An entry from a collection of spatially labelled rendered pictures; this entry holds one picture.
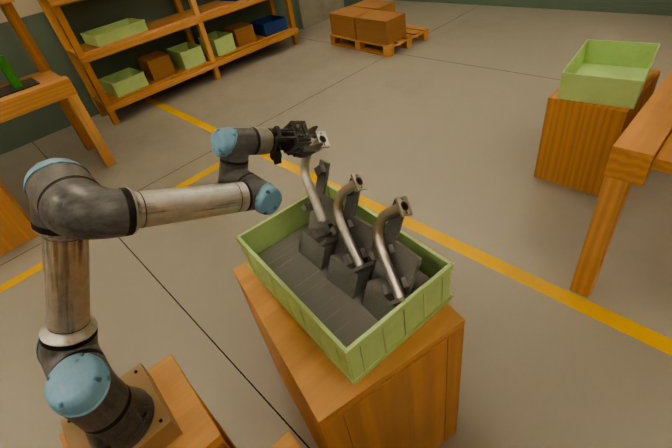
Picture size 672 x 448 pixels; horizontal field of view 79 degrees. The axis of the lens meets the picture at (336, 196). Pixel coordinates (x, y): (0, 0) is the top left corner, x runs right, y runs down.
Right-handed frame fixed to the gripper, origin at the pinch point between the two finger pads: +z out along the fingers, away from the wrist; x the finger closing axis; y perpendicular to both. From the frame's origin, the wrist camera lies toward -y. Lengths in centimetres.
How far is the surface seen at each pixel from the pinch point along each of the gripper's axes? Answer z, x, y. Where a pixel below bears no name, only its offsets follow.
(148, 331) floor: -18, -34, -174
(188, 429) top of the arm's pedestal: -49, -66, -28
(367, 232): 7.2, -31.6, -0.2
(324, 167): 7.2, -5.2, -9.4
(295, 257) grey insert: 0.4, -29.9, -32.5
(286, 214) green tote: 3.0, -13.4, -33.6
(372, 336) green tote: -9, -59, 5
